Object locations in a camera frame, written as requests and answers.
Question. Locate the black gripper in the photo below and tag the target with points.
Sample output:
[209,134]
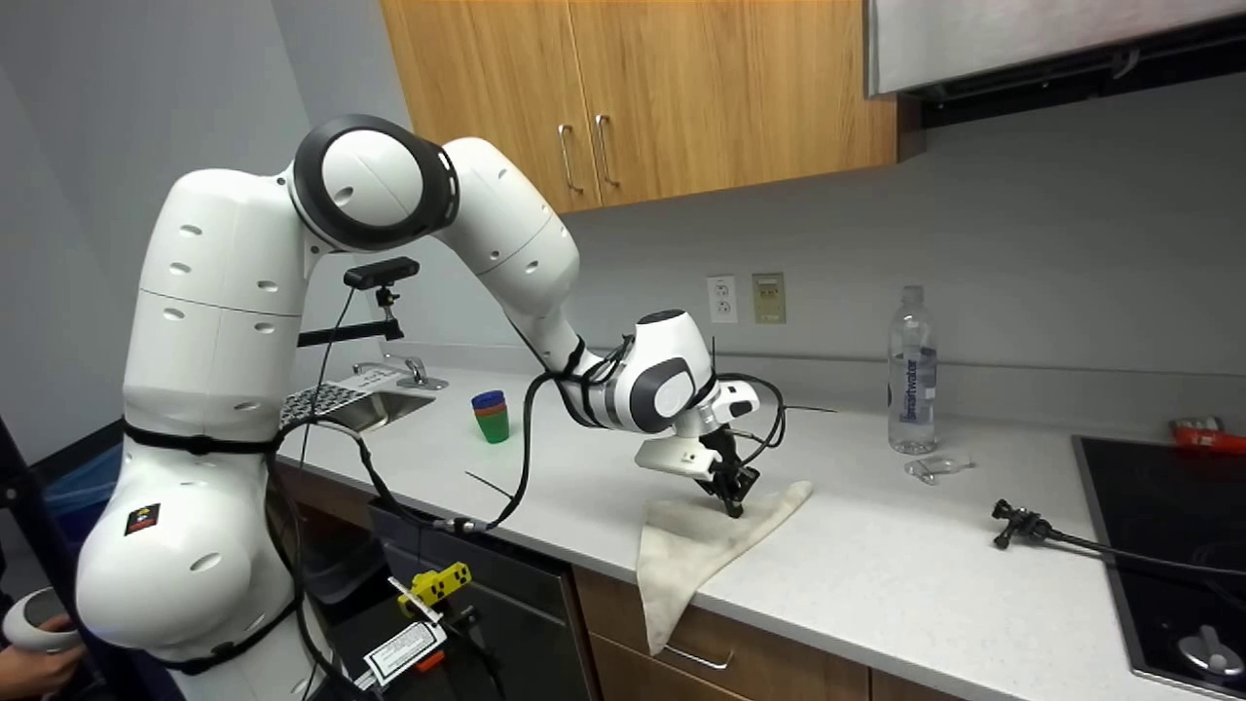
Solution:
[722,458]

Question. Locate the stained beige cloth towel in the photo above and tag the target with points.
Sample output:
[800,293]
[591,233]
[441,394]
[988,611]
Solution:
[675,557]

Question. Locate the grey handheld controller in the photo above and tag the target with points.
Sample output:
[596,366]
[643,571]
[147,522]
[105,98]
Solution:
[38,611]

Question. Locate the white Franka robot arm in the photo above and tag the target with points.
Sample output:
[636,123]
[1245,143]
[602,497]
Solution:
[209,336]

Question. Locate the red flat object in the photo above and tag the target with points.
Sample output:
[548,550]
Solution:
[1210,437]

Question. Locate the person's hand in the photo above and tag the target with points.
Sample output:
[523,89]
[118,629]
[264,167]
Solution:
[33,672]

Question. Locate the wooden drawer front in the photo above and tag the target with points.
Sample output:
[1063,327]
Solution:
[781,646]

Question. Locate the small clear plastic item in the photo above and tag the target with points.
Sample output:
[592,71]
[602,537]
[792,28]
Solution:
[935,465]

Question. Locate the clear plastic water bottle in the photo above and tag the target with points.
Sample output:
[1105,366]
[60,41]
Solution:
[913,389]

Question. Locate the black dishwasher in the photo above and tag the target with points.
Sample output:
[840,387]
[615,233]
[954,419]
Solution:
[519,607]

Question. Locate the stacked green blue cups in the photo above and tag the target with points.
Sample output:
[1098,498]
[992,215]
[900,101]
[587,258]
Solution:
[491,419]

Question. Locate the yellow black tool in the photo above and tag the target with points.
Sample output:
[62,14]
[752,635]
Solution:
[437,584]

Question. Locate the metal faucet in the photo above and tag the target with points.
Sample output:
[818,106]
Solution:
[401,376]

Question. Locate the white box device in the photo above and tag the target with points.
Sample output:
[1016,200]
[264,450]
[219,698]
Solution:
[401,650]

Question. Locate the steel sink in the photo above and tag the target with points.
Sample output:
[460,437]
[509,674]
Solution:
[374,405]

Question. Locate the black glass cooktop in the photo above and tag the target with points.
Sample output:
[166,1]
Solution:
[1168,546]

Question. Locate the grey round object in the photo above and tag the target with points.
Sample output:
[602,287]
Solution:
[1210,650]

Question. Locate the steel range hood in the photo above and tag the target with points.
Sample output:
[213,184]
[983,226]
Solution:
[1036,41]

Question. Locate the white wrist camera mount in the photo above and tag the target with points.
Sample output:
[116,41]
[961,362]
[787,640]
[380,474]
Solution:
[667,458]

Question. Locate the white electrical wall outlet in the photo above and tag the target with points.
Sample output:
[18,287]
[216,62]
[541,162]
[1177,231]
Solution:
[722,296]

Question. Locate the beige wall switch plate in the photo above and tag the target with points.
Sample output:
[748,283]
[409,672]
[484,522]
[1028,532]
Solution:
[767,296]

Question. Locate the small black tripod camera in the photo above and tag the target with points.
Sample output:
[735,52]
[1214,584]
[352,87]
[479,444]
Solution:
[1022,522]

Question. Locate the wooden wall cabinet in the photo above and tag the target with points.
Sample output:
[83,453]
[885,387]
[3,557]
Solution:
[714,89]

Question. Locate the black stereo camera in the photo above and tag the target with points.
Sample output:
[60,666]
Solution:
[382,272]

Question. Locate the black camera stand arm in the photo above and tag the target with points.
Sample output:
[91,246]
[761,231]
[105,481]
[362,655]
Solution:
[352,332]

